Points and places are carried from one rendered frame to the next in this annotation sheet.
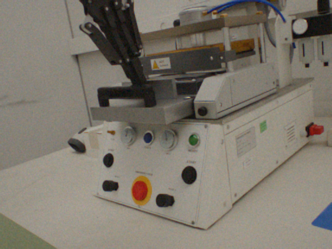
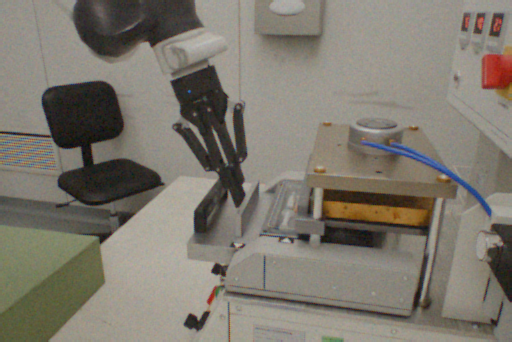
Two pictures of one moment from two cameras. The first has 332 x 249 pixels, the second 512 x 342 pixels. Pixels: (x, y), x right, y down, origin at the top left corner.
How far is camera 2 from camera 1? 68 cm
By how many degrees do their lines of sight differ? 56
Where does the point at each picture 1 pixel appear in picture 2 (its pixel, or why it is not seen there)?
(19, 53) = (411, 44)
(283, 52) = (479, 265)
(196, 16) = (355, 139)
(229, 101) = (258, 282)
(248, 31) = (493, 186)
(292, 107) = not seen: outside the picture
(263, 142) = not seen: outside the picture
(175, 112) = (204, 254)
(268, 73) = (385, 282)
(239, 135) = (262, 326)
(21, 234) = (50, 269)
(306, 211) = not seen: outside the picture
